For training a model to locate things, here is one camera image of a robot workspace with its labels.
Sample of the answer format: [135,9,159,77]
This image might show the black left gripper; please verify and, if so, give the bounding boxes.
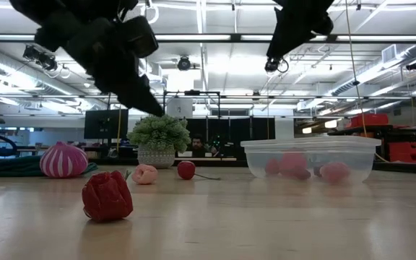
[34,16,165,117]

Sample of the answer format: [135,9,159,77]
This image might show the light pink garlic toy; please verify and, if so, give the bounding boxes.
[131,163,159,186]

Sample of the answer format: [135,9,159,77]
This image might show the red cherry toy with stem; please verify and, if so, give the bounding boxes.
[177,160,222,181]

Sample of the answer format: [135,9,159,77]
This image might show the purple white striped onion toy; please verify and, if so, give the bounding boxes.
[39,141,89,179]

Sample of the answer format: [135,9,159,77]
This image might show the red bell pepper toy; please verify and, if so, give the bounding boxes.
[81,169,134,222]

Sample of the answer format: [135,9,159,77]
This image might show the round red tomato toy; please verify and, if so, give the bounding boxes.
[279,151,308,178]

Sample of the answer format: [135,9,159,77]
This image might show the small pink raspberry toy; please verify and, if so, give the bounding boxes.
[264,157,281,177]

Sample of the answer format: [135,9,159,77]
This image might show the clear plastic tupperware container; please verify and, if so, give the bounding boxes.
[240,135,382,185]

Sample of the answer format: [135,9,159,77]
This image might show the white box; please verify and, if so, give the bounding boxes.
[165,97,194,119]

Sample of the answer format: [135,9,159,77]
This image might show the black monitor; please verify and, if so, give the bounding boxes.
[84,108,130,140]

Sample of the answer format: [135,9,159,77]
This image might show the green plant in white pot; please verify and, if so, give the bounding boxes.
[126,114,192,170]

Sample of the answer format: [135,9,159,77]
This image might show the person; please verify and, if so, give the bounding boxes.
[188,133,218,158]

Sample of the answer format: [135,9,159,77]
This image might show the red crate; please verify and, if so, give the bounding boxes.
[344,113,390,129]

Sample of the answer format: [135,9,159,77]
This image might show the black partition panels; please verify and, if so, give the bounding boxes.
[185,116,277,162]

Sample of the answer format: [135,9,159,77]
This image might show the dark green folded cloth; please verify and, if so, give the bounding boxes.
[0,155,100,178]

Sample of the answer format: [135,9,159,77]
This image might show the red bin stack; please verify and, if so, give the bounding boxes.
[387,141,416,164]

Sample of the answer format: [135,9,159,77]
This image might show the black camera with cable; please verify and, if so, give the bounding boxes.
[264,56,290,74]

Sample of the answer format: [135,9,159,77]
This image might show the round black overhead camera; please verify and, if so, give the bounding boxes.
[176,55,192,72]

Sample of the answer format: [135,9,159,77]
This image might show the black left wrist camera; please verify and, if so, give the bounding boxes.
[116,16,160,59]

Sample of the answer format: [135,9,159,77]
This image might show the black metal frame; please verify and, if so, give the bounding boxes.
[162,89,222,119]

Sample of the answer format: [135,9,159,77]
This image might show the white cable ring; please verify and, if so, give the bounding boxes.
[144,0,160,25]

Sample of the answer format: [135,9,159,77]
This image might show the black overhead frame beam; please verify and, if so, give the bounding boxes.
[0,32,416,45]

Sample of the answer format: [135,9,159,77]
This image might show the black ceiling camera cluster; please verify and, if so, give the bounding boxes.
[22,43,59,72]

